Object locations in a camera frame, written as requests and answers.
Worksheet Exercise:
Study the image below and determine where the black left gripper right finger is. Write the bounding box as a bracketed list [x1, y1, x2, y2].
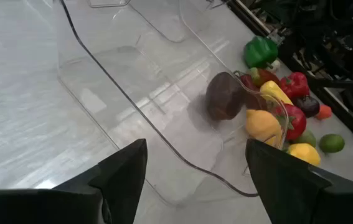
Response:
[245, 138, 353, 224]

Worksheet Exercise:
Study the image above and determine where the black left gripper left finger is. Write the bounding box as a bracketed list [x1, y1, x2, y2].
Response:
[0, 138, 148, 224]

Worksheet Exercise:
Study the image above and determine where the yellow lemon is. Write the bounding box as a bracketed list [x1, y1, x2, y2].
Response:
[286, 142, 322, 167]

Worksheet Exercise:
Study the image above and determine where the green lime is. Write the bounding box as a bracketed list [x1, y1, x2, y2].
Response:
[318, 133, 346, 154]
[293, 129, 317, 149]

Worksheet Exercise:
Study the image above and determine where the orange-yellow citrus fruit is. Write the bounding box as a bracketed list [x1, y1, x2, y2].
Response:
[245, 109, 283, 147]

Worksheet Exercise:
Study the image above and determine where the small red-orange fruit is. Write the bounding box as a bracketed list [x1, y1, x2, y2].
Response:
[315, 104, 333, 121]

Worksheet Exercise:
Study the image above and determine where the dark purple eggplant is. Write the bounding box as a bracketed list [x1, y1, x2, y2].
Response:
[293, 95, 321, 118]

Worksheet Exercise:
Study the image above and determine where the long yellow pepper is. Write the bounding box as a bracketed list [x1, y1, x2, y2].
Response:
[259, 80, 294, 106]

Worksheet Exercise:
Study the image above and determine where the red chili pepper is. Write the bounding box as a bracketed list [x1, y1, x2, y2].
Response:
[247, 67, 280, 88]
[240, 73, 269, 110]

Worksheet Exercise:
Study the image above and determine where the red bell pepper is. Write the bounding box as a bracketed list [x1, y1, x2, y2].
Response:
[279, 72, 311, 100]

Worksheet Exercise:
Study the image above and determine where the dark brown avocado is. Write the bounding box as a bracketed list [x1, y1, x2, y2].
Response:
[205, 72, 247, 121]

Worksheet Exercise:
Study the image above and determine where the white garlic bulb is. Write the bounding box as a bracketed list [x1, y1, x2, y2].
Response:
[266, 59, 281, 74]

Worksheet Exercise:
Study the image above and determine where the green bell pepper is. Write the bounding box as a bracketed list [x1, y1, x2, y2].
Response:
[243, 35, 279, 69]

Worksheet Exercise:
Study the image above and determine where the clear plastic basket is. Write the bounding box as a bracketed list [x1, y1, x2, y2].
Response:
[53, 0, 290, 208]
[85, 0, 192, 44]

